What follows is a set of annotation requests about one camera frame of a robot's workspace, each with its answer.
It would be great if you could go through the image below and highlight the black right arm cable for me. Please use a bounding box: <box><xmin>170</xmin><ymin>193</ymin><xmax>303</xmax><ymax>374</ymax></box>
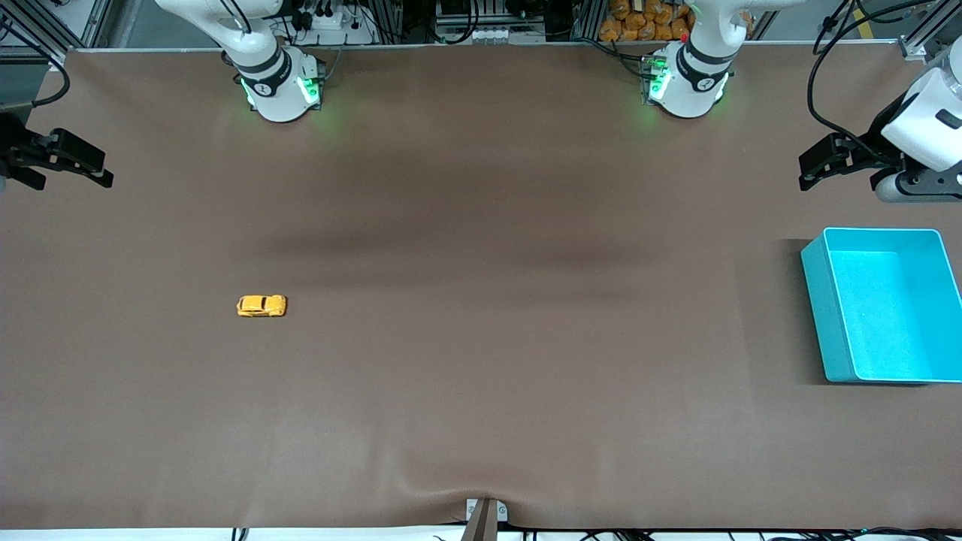
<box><xmin>0</xmin><ymin>15</ymin><xmax>71</xmax><ymax>110</ymax></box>

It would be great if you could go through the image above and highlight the white power strip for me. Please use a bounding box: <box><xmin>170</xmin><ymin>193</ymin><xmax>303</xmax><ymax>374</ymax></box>
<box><xmin>289</xmin><ymin>0</ymin><xmax>377</xmax><ymax>46</ymax></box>

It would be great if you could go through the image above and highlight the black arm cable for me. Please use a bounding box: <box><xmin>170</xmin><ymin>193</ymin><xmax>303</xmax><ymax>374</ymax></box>
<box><xmin>806</xmin><ymin>0</ymin><xmax>927</xmax><ymax>165</ymax></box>
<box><xmin>0</xmin><ymin>15</ymin><xmax>71</xmax><ymax>110</ymax></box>

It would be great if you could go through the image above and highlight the turquoise plastic bin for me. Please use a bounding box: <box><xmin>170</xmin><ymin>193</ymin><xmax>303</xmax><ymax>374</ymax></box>
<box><xmin>800</xmin><ymin>228</ymin><xmax>962</xmax><ymax>385</ymax></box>

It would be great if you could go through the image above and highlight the bag of orange items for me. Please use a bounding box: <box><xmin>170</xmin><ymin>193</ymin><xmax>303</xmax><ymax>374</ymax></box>
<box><xmin>599</xmin><ymin>0</ymin><xmax>754</xmax><ymax>43</ymax></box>

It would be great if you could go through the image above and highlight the yellow beetle toy car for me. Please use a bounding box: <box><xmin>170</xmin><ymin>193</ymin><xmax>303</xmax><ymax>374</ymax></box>
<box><xmin>237</xmin><ymin>295</ymin><xmax>288</xmax><ymax>318</ymax></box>

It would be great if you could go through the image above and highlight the metal table clamp bracket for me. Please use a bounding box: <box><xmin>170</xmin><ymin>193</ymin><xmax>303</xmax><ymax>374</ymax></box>
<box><xmin>460</xmin><ymin>497</ymin><xmax>509</xmax><ymax>541</ymax></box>

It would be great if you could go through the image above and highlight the brown table mat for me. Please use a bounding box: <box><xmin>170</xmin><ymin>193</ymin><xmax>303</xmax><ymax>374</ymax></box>
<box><xmin>0</xmin><ymin>41</ymin><xmax>962</xmax><ymax>531</ymax></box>

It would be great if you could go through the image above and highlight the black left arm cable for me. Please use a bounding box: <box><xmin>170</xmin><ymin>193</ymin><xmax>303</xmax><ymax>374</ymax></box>
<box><xmin>806</xmin><ymin>0</ymin><xmax>927</xmax><ymax>165</ymax></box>

